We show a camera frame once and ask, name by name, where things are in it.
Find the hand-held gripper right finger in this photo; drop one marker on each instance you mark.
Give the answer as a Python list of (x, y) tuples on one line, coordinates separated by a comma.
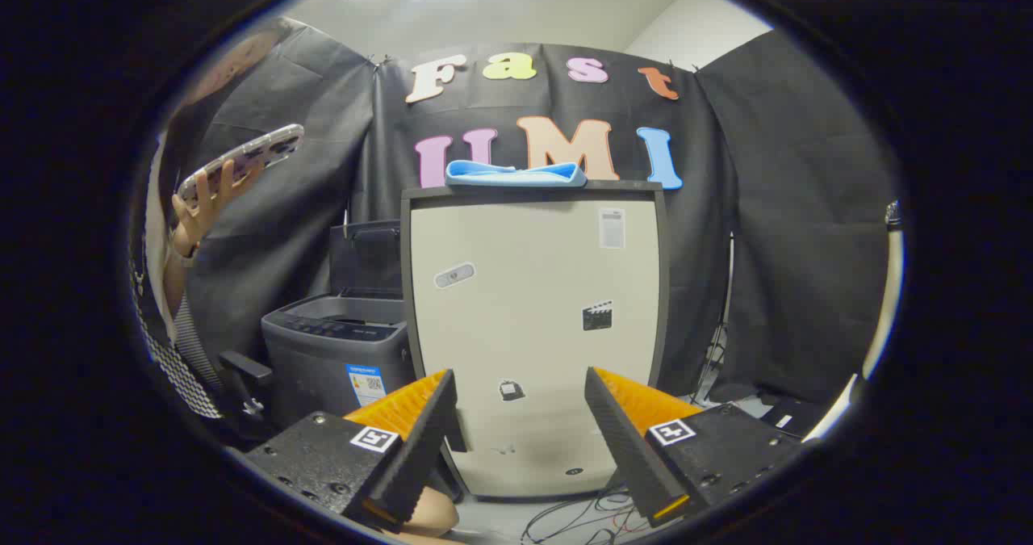
[(625, 440)]

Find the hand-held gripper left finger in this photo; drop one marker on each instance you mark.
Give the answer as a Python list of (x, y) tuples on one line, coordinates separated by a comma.
[(420, 440)]

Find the grey washing machine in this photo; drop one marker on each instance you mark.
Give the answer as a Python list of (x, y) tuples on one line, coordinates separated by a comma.
[(323, 363)]

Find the light blue garment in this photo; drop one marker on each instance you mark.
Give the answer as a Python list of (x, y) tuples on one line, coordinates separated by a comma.
[(516, 174)]

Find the black flat floor item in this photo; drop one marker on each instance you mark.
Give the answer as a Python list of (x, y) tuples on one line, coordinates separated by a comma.
[(795, 416)]

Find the black office chair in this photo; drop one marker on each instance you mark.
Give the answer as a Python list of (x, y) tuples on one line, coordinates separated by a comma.
[(246, 371)]

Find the black backdrop cloth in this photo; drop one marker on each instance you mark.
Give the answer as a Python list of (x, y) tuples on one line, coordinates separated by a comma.
[(775, 246)]

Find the smartphone in clear case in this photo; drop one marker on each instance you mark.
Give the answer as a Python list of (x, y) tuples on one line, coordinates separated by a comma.
[(242, 161)]

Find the beige cabinet with dark frame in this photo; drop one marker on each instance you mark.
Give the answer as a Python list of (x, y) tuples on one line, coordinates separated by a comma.
[(524, 327)]

